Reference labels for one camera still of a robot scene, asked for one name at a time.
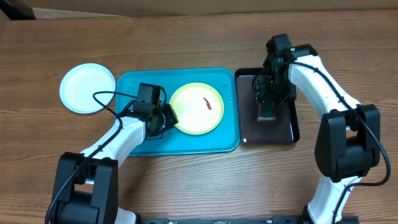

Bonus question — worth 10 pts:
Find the dark object top-left corner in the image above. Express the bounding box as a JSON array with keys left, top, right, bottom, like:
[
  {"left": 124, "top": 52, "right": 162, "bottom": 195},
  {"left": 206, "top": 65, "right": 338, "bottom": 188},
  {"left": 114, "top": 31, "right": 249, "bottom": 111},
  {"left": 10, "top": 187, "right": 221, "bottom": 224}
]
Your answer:
[{"left": 1, "top": 0, "right": 36, "bottom": 21}]

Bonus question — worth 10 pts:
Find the light blue plate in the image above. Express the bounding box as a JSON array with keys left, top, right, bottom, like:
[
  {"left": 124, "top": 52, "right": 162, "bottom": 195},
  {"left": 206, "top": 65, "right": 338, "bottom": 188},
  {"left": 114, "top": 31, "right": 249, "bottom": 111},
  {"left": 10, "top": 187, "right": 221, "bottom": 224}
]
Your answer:
[{"left": 59, "top": 63, "right": 116, "bottom": 114}]

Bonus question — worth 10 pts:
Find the green scrubbing sponge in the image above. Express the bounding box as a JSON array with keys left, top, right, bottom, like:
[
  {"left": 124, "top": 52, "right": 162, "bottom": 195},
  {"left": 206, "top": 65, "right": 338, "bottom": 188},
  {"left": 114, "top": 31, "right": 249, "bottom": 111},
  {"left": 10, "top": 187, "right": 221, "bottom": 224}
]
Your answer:
[{"left": 258, "top": 99, "right": 275, "bottom": 121}]

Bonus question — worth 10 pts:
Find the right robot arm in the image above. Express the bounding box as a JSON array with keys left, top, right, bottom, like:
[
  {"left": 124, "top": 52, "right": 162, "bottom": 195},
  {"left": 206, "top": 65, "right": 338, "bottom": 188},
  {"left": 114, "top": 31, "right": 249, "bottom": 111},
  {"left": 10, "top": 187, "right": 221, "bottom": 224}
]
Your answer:
[{"left": 252, "top": 34, "right": 391, "bottom": 223}]

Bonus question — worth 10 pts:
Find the yellow plate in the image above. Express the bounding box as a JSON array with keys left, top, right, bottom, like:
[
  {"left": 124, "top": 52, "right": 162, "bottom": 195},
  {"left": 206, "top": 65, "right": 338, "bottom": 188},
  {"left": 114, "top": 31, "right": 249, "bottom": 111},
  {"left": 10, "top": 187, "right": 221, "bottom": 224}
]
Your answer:
[{"left": 169, "top": 82, "right": 224, "bottom": 135}]

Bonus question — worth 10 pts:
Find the black water tray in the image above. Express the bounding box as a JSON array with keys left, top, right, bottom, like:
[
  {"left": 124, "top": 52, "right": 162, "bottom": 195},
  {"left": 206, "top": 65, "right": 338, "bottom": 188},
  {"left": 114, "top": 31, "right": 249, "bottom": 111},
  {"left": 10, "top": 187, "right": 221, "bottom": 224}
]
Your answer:
[{"left": 234, "top": 68, "right": 300, "bottom": 145}]

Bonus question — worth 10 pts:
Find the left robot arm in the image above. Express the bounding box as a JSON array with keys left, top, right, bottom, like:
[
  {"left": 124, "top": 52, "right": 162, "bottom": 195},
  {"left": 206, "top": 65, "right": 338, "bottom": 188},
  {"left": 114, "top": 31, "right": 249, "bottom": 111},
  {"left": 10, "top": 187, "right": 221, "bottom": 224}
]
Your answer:
[{"left": 45, "top": 83, "right": 178, "bottom": 223}]

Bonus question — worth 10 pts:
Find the teal plastic tray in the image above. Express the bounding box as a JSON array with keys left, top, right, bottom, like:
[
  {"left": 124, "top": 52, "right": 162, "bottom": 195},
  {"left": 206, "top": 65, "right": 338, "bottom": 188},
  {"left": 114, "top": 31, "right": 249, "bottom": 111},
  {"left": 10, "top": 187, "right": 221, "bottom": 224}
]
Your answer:
[{"left": 116, "top": 68, "right": 240, "bottom": 157}]

